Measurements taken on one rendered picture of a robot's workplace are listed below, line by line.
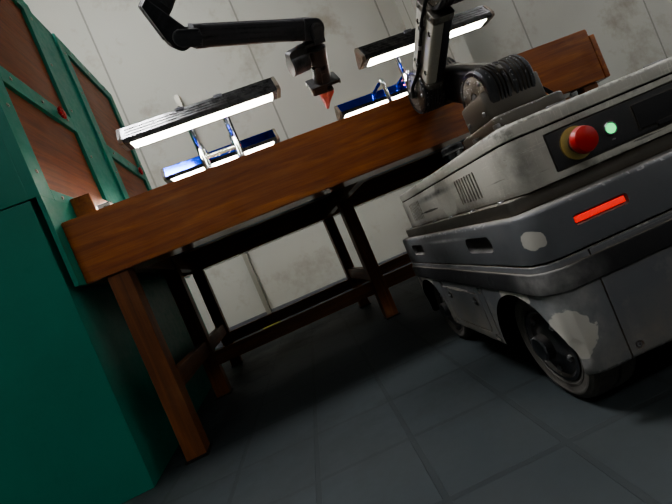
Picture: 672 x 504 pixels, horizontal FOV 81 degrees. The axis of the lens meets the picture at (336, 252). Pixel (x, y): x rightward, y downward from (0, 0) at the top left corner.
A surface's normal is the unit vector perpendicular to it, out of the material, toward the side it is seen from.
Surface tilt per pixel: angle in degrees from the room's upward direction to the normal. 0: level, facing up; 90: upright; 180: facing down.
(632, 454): 0
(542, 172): 90
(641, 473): 0
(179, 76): 90
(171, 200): 90
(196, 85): 90
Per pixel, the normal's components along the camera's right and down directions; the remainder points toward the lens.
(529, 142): 0.07, -0.01
